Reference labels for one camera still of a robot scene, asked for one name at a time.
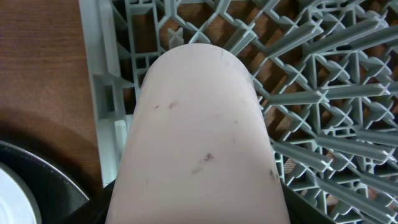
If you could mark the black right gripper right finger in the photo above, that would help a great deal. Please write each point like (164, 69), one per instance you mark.
(301, 212)

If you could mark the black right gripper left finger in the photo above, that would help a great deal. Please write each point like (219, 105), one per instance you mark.
(95, 210)

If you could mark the grey round plate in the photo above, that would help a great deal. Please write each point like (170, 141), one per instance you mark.
(18, 204)

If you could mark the pink plastic cup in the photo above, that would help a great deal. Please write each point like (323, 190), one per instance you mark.
(198, 150)

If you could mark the grey dishwasher rack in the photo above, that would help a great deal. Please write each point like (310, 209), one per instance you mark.
(339, 151)

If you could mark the black round tray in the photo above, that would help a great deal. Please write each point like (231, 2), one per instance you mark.
(57, 194)

